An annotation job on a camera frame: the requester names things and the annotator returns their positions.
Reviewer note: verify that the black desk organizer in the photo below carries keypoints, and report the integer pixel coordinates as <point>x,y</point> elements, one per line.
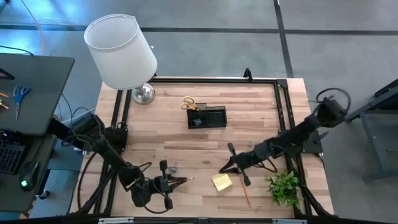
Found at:
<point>216,119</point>

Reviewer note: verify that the silver frame bracket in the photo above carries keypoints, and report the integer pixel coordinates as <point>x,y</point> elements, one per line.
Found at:
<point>289,221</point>
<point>115,220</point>

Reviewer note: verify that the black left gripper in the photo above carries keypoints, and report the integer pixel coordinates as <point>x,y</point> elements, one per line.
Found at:
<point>163,186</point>

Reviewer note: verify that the black aluminium table frame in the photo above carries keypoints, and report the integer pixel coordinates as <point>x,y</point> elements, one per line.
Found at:
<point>217,80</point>

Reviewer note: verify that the black lower desk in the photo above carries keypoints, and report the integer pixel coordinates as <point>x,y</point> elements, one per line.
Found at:
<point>12,199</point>

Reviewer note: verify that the small silver binder clip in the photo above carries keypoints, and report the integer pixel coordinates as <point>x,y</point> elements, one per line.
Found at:
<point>173,169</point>

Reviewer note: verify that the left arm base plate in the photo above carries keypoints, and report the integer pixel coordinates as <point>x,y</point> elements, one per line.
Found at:
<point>119,140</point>

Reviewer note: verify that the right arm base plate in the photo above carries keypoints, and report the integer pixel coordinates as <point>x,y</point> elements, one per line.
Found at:
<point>311,147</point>

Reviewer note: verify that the dark grey side desk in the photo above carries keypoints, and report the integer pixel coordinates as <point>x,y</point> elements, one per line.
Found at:
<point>43,77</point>

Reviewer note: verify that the dark grey side cart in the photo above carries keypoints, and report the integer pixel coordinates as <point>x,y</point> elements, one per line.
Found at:
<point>373,105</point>

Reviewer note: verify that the black computer mouse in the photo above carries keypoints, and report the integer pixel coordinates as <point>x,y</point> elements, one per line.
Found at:
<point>29,174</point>

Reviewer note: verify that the black caster wheel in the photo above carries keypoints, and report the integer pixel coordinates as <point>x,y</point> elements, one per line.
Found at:
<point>43,194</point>

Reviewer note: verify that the small green plant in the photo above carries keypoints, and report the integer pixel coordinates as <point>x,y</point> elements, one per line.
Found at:
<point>283,188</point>

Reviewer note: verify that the orange marker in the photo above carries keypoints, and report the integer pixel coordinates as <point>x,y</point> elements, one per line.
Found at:
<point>3,105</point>
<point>3,95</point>

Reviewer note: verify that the orange pencil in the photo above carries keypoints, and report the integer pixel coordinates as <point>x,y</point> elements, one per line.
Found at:
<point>246,194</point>
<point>190,179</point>

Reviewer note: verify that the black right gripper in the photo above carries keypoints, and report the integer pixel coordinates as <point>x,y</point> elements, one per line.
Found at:
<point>247,160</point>

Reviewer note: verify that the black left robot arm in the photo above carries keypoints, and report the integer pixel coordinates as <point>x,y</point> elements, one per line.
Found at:
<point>112,155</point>

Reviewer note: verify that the black flat device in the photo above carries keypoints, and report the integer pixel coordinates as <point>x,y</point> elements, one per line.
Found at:
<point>5,74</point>

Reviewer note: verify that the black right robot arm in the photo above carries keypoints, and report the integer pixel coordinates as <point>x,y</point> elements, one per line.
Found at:
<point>298,133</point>

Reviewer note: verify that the white shade table lamp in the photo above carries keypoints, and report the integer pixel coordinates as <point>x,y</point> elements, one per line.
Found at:
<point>121,53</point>

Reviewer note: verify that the yellow sticky note pad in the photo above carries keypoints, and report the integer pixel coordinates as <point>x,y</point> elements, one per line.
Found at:
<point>222,182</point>

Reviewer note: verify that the black laptop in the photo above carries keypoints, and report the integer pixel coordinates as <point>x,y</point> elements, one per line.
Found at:
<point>9,158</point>

